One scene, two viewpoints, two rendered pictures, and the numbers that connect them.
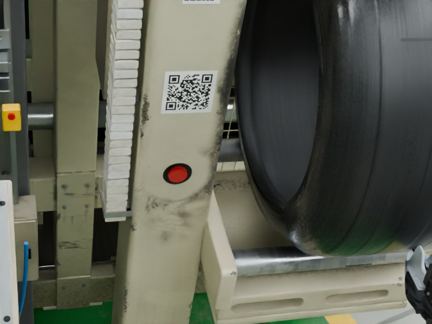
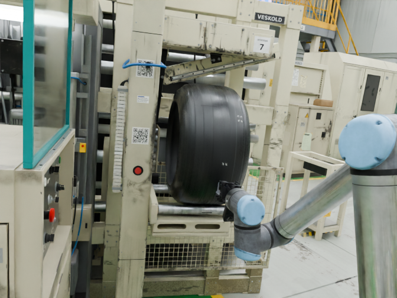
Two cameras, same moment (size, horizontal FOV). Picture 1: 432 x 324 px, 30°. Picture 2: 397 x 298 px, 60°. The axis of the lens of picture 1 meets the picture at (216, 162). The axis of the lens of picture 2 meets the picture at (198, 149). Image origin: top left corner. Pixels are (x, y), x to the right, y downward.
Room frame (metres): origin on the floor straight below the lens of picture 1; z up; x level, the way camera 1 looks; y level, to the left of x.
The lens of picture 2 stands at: (-0.54, -0.35, 1.49)
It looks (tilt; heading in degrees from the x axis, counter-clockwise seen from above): 11 degrees down; 6
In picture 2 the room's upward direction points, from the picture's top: 6 degrees clockwise
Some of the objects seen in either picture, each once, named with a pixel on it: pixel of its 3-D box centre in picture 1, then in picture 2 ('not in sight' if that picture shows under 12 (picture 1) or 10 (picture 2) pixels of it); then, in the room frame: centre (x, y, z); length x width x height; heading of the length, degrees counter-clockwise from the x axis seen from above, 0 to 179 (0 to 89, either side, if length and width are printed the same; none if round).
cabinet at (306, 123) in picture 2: not in sight; (300, 139); (5.66, -1.54, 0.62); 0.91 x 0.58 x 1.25; 126
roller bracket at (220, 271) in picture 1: (202, 204); (150, 197); (1.02, 0.01, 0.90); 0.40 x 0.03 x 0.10; 19
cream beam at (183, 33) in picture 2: not in sight; (213, 39); (1.40, -0.18, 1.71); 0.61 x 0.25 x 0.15; 109
